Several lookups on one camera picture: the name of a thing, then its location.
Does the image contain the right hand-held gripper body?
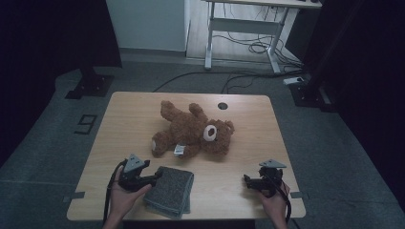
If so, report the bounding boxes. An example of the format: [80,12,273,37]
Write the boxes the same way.
[258,159,287,198]

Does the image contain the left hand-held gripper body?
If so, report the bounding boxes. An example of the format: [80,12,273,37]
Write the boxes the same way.
[117,154,157,193]

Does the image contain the grey fluffy towel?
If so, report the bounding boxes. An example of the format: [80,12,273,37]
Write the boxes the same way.
[142,165,195,220]

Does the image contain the brown teddy bear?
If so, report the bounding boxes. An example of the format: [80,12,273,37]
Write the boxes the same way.
[151,100,236,159]

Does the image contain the person's left hand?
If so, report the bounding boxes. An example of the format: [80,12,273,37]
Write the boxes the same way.
[109,173,153,220]

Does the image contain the person's right hand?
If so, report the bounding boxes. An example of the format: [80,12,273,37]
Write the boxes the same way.
[254,182,290,220]

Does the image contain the black stand base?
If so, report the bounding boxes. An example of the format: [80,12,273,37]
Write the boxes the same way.
[289,80,338,113]
[65,66,115,100]

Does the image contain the white power strip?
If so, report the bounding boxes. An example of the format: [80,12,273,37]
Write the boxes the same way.
[282,76,305,86]

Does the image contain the white cabinet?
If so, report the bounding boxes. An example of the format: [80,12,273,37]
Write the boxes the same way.
[105,0,191,52]

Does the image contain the black curtain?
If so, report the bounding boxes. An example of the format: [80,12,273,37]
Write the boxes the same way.
[302,0,405,204]
[0,0,122,166]

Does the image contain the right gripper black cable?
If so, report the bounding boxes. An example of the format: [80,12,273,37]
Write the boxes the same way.
[266,175,292,223]

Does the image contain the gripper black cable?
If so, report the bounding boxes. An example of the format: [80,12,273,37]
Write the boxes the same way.
[102,159,128,225]
[266,175,292,223]

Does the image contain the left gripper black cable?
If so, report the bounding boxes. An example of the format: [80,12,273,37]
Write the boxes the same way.
[102,159,128,225]

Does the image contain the long black floor cable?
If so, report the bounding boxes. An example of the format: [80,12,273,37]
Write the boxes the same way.
[152,70,304,94]

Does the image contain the tangle of black cables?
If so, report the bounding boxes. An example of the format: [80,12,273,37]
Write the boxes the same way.
[213,31,304,70]

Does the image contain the white desk frame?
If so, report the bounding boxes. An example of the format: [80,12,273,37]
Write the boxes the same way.
[203,0,323,74]

